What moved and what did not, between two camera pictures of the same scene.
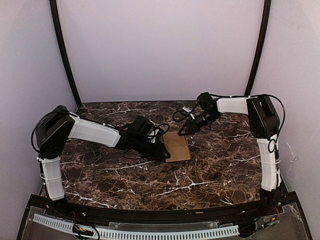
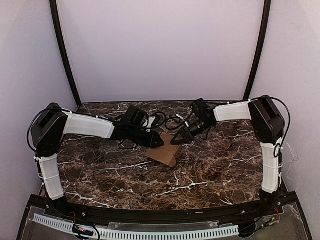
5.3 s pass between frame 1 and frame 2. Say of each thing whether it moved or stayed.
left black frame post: stayed
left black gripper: moved
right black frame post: stayed
